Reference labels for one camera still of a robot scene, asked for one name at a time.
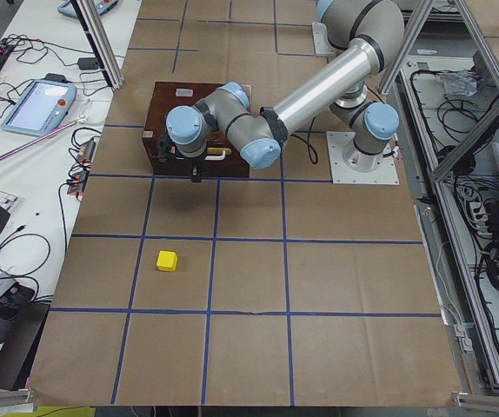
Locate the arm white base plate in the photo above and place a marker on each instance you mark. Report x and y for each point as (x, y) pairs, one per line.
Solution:
(351, 167)

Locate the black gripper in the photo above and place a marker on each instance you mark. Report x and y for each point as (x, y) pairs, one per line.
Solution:
(195, 166)

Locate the blue teach pendant tablet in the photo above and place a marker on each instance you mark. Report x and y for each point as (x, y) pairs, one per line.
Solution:
(40, 108)

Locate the black power adapter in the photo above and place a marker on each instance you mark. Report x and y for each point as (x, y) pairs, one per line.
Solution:
(87, 63)

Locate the dark wooden drawer cabinet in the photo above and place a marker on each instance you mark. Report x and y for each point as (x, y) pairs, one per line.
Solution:
(189, 124)

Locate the brown paper table mat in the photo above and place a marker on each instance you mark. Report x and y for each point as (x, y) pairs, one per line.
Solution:
(289, 289)

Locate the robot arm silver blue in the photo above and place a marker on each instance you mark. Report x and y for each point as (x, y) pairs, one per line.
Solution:
(367, 35)

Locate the aluminium frame post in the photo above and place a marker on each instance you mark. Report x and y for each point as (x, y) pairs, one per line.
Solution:
(99, 42)

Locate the yellow block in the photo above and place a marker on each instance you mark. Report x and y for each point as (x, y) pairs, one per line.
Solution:
(166, 261)

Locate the white drawer handle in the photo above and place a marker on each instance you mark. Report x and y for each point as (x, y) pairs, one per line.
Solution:
(217, 154)

